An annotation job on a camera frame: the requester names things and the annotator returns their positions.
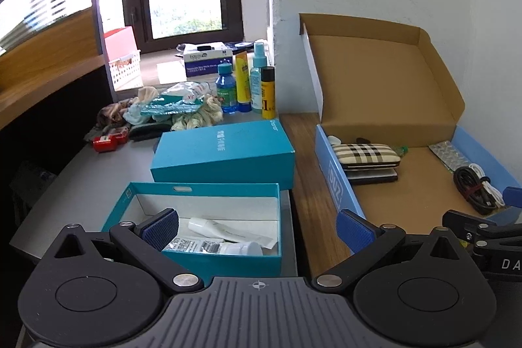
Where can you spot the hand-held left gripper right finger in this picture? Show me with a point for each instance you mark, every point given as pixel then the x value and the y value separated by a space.
pixel 354 234

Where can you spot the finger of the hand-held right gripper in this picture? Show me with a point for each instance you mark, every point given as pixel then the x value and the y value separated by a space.
pixel 469 227
pixel 514 197

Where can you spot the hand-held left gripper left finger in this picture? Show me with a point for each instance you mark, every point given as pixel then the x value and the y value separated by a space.
pixel 161 229

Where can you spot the blue cardboard box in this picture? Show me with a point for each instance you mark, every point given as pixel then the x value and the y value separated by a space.
pixel 379 87

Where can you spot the open teal box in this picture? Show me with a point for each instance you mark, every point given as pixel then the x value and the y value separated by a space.
pixel 195 193

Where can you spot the black wallet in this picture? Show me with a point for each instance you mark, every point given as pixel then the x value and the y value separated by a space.
pixel 373 176

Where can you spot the white tube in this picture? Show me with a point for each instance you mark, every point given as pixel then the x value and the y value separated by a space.
pixel 228 230

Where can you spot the silver blister pack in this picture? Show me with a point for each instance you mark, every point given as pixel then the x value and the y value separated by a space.
pixel 448 154

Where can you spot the plaid glasses case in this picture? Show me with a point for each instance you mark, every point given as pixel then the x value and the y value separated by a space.
pixel 365 154

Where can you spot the white plastic bottle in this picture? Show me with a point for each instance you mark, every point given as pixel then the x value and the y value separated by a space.
pixel 242 249

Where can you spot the small green item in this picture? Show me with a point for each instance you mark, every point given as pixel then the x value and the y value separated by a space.
pixel 401 150

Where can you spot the small white item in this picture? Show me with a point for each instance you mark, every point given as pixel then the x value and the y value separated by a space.
pixel 333 140

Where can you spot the dark green pouch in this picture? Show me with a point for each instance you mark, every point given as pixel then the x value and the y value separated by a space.
pixel 149 131

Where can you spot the closed teal box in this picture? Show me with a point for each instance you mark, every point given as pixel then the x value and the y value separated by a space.
pixel 224 152

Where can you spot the red stapler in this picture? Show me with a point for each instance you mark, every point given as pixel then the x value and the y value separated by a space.
pixel 108 142

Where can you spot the teal foil packet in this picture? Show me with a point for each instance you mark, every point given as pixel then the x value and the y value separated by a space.
pixel 171 106

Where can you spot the brown patterned cloth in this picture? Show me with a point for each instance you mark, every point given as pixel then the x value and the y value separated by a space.
pixel 110 115

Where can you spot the white plastic bag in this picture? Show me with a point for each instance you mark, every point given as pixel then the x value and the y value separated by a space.
pixel 189 91

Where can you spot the blue plastic bottle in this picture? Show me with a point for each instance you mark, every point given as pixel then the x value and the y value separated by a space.
pixel 225 91

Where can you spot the white plastic basket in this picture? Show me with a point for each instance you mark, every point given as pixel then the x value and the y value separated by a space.
pixel 124 73

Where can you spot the yellow and black can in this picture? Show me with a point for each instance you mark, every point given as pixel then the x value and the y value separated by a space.
pixel 268 95

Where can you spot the yellow tube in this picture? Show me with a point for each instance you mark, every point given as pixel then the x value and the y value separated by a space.
pixel 242 81

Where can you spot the blue and white glove box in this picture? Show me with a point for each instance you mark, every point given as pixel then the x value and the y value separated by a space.
pixel 206 62

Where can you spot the light blue spray bottle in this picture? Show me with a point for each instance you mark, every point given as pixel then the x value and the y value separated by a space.
pixel 257 83

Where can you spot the red box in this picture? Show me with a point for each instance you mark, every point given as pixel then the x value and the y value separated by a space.
pixel 119 42

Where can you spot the wooden desk partition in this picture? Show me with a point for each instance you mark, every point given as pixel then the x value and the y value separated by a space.
pixel 45 46

